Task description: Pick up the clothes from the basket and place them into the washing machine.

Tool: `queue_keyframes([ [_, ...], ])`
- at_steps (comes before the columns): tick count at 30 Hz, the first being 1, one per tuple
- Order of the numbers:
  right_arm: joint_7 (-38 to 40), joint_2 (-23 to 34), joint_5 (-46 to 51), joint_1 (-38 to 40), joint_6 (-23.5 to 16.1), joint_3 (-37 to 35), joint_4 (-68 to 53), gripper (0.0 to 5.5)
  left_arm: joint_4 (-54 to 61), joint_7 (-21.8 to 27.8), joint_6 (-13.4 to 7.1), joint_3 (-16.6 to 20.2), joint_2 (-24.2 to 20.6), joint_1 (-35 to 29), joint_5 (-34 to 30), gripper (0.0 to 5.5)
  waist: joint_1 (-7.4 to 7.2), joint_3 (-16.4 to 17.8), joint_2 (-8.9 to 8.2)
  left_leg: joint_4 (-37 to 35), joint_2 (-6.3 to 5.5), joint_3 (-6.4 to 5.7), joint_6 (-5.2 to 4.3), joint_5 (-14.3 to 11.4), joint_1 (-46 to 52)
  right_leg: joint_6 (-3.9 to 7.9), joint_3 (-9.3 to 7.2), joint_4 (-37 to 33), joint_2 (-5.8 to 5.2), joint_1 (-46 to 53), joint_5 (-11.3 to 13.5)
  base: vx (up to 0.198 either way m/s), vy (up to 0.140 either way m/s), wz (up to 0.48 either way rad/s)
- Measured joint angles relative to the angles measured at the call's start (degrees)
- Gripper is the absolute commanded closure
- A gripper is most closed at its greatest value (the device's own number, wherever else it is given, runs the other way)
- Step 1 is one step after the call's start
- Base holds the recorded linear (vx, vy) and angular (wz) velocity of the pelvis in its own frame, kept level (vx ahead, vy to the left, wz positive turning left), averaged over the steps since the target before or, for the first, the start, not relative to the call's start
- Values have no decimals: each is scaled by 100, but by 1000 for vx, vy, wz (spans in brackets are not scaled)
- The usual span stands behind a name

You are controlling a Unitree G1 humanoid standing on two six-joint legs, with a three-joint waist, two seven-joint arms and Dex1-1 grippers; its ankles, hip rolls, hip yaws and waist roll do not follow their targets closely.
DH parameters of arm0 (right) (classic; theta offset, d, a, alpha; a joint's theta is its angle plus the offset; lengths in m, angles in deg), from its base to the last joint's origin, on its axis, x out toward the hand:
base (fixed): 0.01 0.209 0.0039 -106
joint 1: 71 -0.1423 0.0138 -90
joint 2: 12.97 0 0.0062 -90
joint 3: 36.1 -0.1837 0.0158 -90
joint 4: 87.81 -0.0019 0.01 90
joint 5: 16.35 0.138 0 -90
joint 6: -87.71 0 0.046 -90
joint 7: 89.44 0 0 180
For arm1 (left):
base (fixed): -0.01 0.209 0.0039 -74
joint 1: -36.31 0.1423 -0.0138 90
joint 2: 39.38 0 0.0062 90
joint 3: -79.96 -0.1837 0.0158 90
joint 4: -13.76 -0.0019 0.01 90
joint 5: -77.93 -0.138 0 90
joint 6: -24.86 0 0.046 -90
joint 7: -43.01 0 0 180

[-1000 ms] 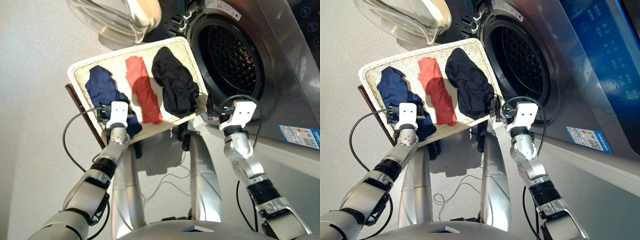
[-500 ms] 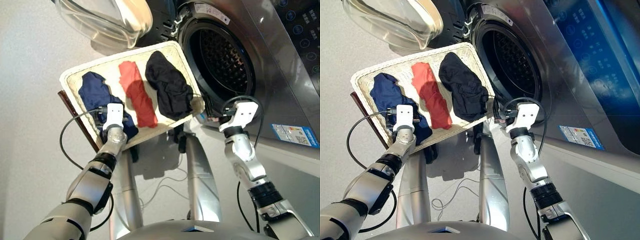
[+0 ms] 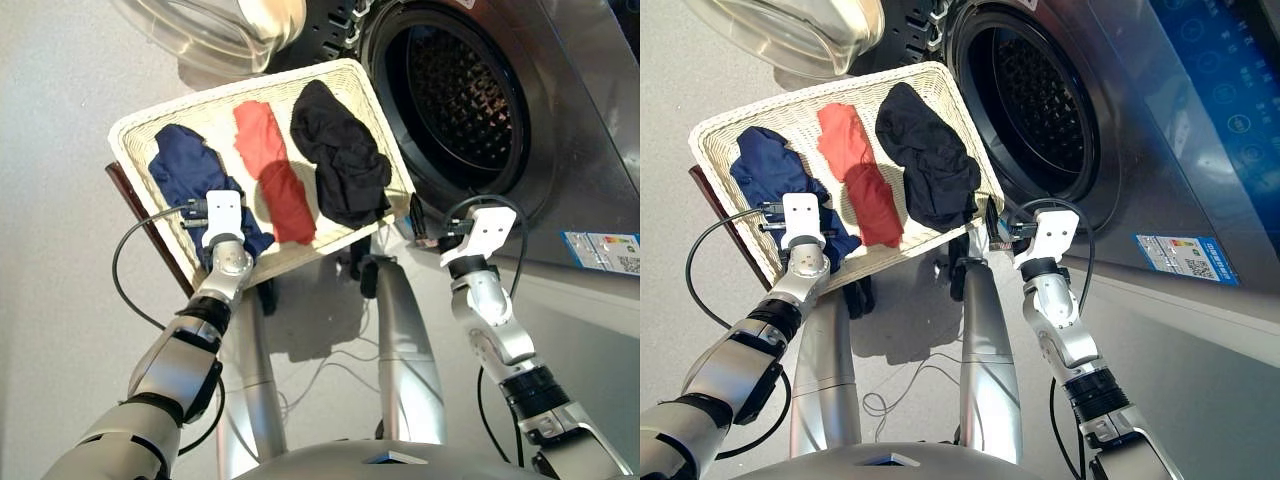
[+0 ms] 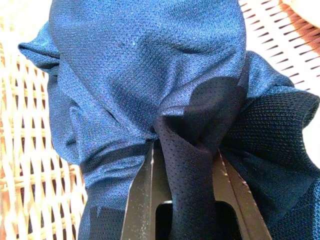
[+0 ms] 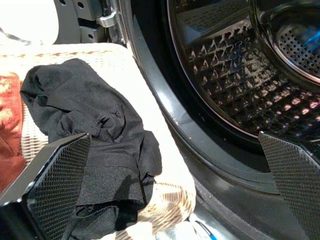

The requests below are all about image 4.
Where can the blue garment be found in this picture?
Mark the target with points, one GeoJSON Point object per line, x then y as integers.
{"type": "Point", "coordinates": [140, 75]}

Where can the pale woven basket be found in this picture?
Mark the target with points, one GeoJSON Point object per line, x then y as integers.
{"type": "Point", "coordinates": [27, 150]}

